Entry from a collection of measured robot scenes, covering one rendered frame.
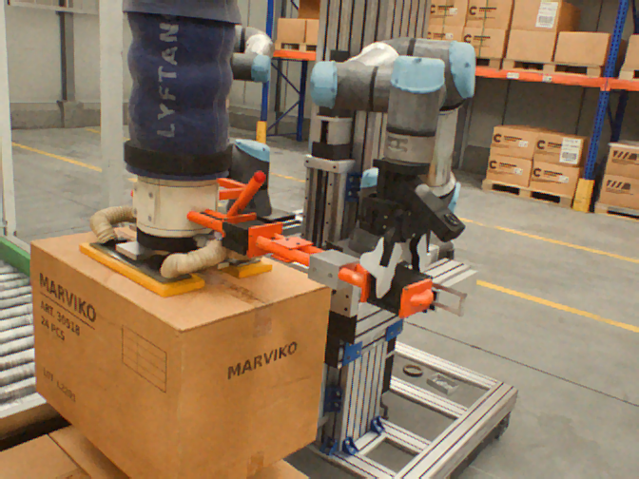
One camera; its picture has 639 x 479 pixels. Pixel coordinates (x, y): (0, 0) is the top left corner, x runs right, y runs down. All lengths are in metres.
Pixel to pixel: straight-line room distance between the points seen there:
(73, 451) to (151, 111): 0.90
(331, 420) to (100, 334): 1.11
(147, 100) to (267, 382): 0.62
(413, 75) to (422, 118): 0.06
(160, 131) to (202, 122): 0.08
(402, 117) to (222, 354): 0.56
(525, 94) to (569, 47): 1.71
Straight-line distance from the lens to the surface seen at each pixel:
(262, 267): 1.38
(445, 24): 9.07
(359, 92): 1.02
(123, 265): 1.35
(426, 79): 0.91
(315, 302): 1.33
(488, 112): 10.12
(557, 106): 9.76
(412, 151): 0.92
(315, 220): 1.96
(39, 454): 1.76
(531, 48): 8.54
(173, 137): 1.26
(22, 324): 2.49
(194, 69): 1.26
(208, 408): 1.23
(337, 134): 1.86
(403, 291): 0.94
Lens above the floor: 1.55
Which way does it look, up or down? 16 degrees down
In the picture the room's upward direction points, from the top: 5 degrees clockwise
